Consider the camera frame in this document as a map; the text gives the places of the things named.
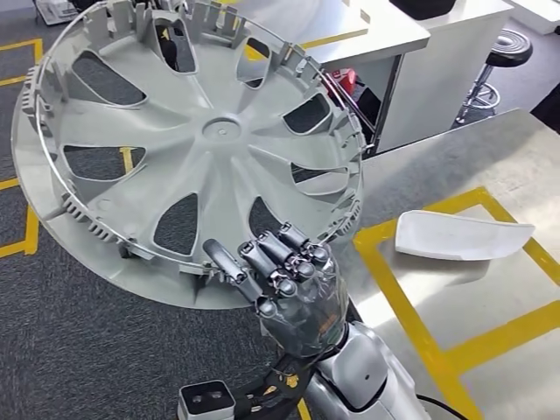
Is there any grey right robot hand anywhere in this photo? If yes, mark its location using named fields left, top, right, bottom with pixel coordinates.
left=202, top=222, right=349, bottom=358

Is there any grey plastic wheel cover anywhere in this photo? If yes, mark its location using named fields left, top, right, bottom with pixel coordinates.
left=11, top=0, right=368, bottom=310

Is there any yellow workbench tape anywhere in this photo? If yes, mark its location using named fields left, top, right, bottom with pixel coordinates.
left=353, top=186, right=560, bottom=420
left=242, top=29, right=368, bottom=62

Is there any white curved plastic part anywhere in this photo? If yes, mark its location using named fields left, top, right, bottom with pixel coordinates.
left=395, top=209, right=536, bottom=262

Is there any black bag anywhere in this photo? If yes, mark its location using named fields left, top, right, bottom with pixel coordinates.
left=354, top=87, right=383, bottom=144

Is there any red item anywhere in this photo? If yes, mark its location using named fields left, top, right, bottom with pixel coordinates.
left=330, top=68, right=357, bottom=97

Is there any white desk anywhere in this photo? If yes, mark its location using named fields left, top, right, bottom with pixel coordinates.
left=376, top=0, right=515, bottom=155

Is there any black stool with chrome base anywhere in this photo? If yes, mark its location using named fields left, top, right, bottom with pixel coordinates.
left=452, top=29, right=534, bottom=129

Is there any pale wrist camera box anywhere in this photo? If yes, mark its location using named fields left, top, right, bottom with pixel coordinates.
left=177, top=381, right=236, bottom=420

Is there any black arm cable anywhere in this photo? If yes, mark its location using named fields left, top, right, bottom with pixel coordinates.
left=415, top=394, right=469, bottom=420

